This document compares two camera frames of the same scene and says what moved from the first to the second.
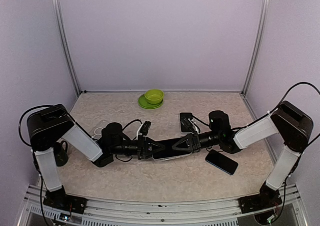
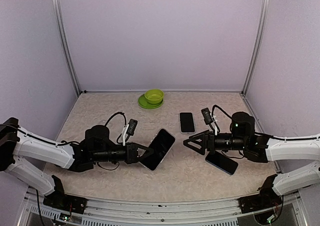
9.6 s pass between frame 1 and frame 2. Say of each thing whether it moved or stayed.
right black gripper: moved
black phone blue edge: stayed
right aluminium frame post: stayed
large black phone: moved
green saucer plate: stayed
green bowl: stayed
